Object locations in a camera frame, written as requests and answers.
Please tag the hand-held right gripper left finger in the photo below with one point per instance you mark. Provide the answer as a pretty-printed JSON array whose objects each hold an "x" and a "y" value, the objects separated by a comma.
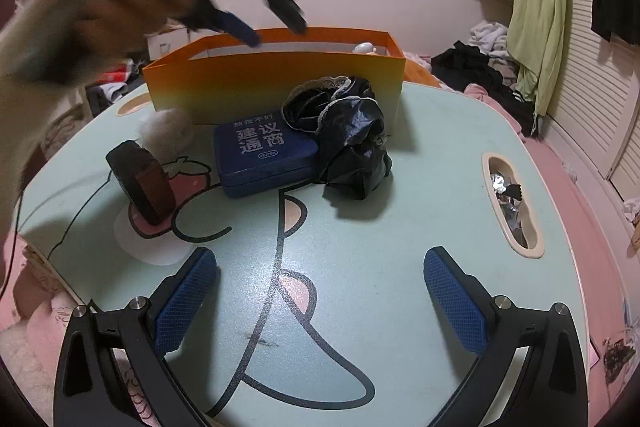
[{"x": 185, "y": 302}]

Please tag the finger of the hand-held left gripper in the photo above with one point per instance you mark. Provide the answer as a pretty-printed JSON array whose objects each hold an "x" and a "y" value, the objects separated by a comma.
[
  {"x": 232, "y": 24},
  {"x": 285, "y": 4}
]

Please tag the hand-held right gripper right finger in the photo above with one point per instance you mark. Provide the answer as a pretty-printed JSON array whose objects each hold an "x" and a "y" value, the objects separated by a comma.
[{"x": 455, "y": 302}]

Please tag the orange cardboard box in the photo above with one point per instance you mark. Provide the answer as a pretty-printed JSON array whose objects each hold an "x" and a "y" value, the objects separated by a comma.
[{"x": 240, "y": 82}]

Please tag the brown clear card box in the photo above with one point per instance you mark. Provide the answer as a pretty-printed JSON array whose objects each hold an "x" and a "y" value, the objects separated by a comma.
[{"x": 145, "y": 187}]

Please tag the white fluffy ball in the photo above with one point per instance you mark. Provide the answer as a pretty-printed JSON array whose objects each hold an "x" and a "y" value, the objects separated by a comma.
[{"x": 165, "y": 127}]

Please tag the blue tin box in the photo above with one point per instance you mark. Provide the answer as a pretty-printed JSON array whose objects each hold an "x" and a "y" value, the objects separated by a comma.
[{"x": 260, "y": 152}]

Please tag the black lace cloth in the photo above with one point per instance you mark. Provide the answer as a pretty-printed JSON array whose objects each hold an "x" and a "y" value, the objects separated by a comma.
[{"x": 350, "y": 142}]

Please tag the cartoon printed desktop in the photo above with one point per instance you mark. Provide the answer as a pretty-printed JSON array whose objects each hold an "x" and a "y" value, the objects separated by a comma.
[{"x": 375, "y": 232}]

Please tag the person's left hand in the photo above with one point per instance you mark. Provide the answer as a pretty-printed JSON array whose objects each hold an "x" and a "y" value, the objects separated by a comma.
[{"x": 100, "y": 7}]

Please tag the white drawer cabinet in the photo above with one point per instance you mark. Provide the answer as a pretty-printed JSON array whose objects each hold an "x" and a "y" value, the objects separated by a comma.
[{"x": 170, "y": 44}]

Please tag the foil wrappers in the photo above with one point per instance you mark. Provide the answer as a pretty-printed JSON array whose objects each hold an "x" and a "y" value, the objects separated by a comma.
[{"x": 510, "y": 212}]

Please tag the small dark cloth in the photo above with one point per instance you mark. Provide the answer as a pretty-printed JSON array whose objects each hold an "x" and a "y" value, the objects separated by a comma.
[{"x": 619, "y": 357}]

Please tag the beige crumpled cloth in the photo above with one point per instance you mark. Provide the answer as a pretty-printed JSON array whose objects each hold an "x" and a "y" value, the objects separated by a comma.
[{"x": 634, "y": 229}]

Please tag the black clothes pile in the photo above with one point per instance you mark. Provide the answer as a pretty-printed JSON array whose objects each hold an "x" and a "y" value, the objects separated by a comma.
[{"x": 475, "y": 67}]

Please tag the white clothes pile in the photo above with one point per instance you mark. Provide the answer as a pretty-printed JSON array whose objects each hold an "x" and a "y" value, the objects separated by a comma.
[{"x": 492, "y": 37}]

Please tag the white louvered wardrobe door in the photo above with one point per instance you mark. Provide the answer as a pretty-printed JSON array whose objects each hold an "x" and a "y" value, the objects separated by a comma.
[{"x": 590, "y": 107}]

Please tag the green hanging garment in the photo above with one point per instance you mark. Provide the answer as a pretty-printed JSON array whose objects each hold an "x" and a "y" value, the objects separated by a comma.
[{"x": 540, "y": 7}]

